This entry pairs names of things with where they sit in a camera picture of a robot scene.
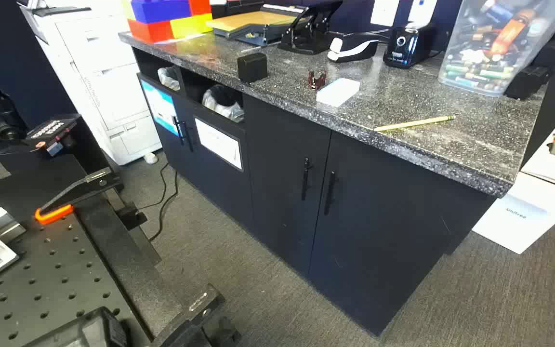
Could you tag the yellow pencil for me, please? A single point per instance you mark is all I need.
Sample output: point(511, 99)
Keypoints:
point(415, 123)

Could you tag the black electric pencil sharpener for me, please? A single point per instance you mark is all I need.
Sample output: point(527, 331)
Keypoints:
point(406, 46)

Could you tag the black cabinet door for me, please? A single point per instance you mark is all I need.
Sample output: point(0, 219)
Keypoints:
point(219, 188)
point(282, 193)
point(159, 137)
point(393, 231)

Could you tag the white paper sign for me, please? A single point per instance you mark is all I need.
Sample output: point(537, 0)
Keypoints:
point(219, 143)

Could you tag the clear trash bag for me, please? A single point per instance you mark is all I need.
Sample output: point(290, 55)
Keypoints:
point(169, 78)
point(222, 102)

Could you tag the dark red staple remover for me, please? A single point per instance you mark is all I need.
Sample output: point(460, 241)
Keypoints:
point(317, 80)

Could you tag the white sticky note pad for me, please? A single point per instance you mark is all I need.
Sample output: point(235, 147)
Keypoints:
point(338, 92)

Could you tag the small black box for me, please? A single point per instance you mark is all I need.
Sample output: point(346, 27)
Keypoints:
point(252, 67)

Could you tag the blue and white poster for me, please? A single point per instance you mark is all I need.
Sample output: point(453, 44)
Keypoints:
point(160, 107)

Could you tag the black hole punch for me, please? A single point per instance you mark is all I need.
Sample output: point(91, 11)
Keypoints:
point(309, 33)

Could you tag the yellow toy block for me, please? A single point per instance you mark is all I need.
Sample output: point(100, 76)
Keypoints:
point(191, 26)

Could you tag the orange toy block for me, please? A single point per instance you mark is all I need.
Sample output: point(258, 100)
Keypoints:
point(199, 6)

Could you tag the red toy block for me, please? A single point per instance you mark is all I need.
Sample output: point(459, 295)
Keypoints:
point(150, 31)

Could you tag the blue toy block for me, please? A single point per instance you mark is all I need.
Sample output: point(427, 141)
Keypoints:
point(161, 10)

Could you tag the white office printer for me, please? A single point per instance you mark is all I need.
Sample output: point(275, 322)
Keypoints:
point(99, 82)

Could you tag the heap of batteries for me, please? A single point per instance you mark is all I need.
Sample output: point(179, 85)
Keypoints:
point(484, 55)

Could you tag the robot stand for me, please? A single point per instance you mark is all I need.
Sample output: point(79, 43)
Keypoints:
point(56, 279)

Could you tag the clear plastic bin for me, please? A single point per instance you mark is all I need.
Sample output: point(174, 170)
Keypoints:
point(496, 43)

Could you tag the white wall paper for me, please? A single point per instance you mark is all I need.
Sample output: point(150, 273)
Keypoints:
point(422, 10)
point(383, 12)

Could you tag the camera on mount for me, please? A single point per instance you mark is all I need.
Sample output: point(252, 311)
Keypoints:
point(51, 131)

